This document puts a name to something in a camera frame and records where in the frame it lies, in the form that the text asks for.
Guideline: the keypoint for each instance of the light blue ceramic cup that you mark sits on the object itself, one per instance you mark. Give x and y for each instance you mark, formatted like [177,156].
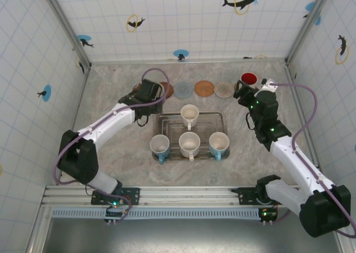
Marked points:
[218,141]

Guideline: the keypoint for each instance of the penguin on blue circle sticker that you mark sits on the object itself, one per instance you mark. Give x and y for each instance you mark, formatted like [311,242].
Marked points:
[179,52]

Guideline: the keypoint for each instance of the aluminium back rail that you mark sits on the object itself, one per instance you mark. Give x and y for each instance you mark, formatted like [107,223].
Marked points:
[125,61]

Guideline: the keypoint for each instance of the cream ceramic cup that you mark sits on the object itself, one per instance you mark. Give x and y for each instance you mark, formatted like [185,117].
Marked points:
[189,143]
[189,112]

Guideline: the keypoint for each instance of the brown round wooden coaster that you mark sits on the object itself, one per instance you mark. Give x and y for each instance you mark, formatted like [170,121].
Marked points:
[169,89]

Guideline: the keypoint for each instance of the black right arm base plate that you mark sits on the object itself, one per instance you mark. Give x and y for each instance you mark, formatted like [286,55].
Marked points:
[246,194]

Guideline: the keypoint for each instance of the teal flower print cup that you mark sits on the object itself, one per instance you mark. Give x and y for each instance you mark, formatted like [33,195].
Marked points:
[159,144]

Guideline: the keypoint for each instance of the round rattan coaster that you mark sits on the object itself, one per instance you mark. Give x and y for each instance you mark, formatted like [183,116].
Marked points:
[204,88]

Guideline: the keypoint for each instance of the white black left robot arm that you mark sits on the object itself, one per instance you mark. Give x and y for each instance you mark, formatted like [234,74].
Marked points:
[78,158]

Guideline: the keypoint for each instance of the blue patch sticker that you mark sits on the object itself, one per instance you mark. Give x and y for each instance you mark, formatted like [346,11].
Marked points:
[310,6]

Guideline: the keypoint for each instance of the metal tray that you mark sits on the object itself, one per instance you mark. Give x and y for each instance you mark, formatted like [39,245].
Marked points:
[169,125]

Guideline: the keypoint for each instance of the white cup with red inside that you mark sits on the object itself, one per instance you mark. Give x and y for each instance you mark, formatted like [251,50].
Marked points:
[249,78]

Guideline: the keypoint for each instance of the aluminium corner post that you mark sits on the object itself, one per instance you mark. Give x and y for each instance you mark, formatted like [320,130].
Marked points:
[299,41]
[68,30]

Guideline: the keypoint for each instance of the shark on blue circle sticker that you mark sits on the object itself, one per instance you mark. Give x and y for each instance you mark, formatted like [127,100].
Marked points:
[83,39]

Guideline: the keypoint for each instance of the aluminium front rail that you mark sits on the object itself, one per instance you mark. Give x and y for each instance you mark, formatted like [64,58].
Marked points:
[189,194]

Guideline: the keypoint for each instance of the grey metal panel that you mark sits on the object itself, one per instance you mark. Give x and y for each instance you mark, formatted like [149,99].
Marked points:
[194,236]

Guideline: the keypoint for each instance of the white zigzag stitched coaster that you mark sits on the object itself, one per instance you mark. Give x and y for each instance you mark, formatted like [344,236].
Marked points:
[224,90]

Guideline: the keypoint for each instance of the blue woven round coaster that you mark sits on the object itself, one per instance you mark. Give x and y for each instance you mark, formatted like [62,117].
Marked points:
[183,89]

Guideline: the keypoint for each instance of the fish on blue oval sticker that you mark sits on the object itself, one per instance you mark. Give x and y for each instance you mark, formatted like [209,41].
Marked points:
[48,93]

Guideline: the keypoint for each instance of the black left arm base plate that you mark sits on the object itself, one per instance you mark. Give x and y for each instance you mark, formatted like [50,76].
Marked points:
[133,194]

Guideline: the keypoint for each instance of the aluminium side rail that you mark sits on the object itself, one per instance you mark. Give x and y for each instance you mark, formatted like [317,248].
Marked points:
[305,116]
[74,125]

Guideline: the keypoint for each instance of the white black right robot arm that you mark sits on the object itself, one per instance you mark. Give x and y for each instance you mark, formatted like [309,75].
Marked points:
[322,217]

